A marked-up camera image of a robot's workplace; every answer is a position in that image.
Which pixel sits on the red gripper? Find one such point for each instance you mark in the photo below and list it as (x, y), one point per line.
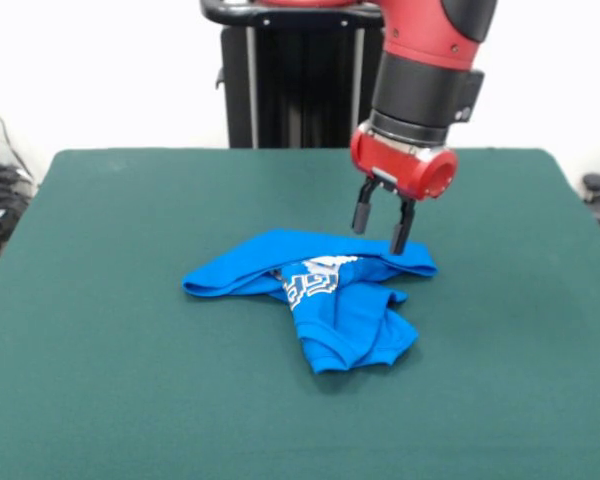
(400, 160)

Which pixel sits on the blue shirt with white print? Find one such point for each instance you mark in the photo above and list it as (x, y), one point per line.
(355, 320)

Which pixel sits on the dark green table cloth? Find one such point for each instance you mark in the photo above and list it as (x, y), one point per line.
(130, 350)

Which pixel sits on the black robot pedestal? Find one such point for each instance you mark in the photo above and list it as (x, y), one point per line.
(305, 85)

